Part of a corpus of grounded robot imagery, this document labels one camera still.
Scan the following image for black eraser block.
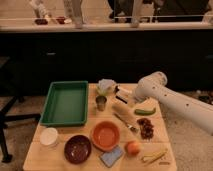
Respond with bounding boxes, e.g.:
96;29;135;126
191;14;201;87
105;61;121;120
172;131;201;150
115;96;127;104

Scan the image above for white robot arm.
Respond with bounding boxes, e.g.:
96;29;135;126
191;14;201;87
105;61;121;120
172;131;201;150
128;71;213;136

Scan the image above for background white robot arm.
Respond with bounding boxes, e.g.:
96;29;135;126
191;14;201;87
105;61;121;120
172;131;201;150
29;0;50;18

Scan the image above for orange red bowl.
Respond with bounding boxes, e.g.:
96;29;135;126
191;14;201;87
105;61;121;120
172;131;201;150
90;121;120;152

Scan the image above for dark maroon bowl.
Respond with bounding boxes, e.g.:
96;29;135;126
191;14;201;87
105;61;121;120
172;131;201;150
64;135;92;164

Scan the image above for green chili pepper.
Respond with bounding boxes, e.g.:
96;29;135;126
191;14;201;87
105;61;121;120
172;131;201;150
134;108;156;116

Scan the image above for small metal cup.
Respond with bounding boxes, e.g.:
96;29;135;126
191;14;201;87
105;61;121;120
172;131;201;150
95;95;107;111

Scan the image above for brown dried fruit cluster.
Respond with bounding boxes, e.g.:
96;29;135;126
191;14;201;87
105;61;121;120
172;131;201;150
137;118;154;139

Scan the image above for orange fruit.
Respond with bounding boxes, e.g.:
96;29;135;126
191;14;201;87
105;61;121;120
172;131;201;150
125;141;140;156

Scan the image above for yellow corn pieces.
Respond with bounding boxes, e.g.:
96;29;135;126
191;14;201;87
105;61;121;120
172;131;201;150
142;152;165;165

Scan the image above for blue sponge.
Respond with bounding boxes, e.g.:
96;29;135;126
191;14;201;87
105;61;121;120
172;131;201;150
100;146;123;168

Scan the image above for green plastic tray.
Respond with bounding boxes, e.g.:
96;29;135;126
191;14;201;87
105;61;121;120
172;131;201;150
40;81;89;127

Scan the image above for white cup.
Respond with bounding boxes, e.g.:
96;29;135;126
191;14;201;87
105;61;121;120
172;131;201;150
40;128;58;147

